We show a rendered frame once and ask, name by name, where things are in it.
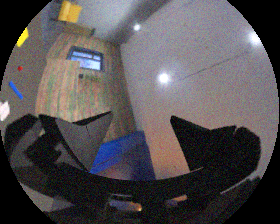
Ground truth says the yellow flat rectangular plate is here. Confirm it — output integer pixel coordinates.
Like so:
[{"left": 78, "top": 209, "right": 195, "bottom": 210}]
[{"left": 16, "top": 28, "right": 27, "bottom": 47}]

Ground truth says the blue flat bar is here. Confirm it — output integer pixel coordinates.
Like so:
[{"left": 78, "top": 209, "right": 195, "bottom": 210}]
[{"left": 9, "top": 82, "right": 22, "bottom": 99}]

